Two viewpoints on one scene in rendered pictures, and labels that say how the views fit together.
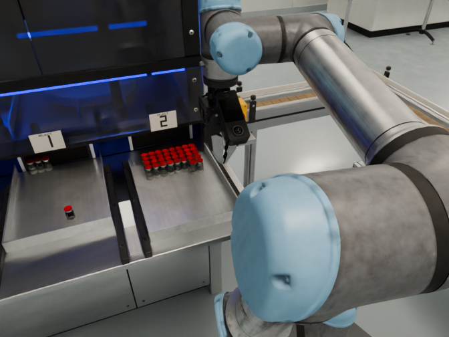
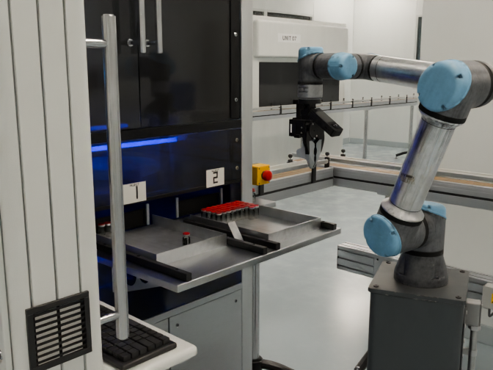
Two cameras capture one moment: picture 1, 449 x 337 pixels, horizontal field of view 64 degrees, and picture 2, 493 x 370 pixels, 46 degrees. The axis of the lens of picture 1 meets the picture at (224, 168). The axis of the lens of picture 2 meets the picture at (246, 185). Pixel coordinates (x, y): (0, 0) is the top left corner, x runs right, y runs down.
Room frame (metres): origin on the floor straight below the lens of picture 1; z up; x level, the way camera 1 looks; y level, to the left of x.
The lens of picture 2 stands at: (-0.83, 0.99, 1.39)
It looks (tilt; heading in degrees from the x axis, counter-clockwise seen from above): 11 degrees down; 333
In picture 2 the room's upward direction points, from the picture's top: straight up
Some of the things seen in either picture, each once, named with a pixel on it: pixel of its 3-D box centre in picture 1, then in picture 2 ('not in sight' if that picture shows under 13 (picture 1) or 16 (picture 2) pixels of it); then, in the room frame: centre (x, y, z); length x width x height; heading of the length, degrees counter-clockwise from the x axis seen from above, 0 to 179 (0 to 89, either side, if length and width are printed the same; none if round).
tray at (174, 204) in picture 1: (181, 185); (254, 221); (0.82, 0.13, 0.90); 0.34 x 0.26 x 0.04; 21
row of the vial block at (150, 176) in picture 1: (174, 166); (235, 214); (0.90, 0.16, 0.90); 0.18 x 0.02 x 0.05; 111
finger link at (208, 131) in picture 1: (214, 132); (309, 139); (0.67, 0.02, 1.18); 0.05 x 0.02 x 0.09; 110
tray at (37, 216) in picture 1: (59, 192); (154, 237); (0.78, 0.48, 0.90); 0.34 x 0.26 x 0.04; 21
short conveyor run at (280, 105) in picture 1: (285, 99); (276, 178); (1.34, -0.25, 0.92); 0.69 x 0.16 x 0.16; 111
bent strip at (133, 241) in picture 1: (129, 227); (248, 236); (0.64, 0.24, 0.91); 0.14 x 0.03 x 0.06; 21
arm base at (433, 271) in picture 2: not in sight; (421, 262); (0.39, -0.19, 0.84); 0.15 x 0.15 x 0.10
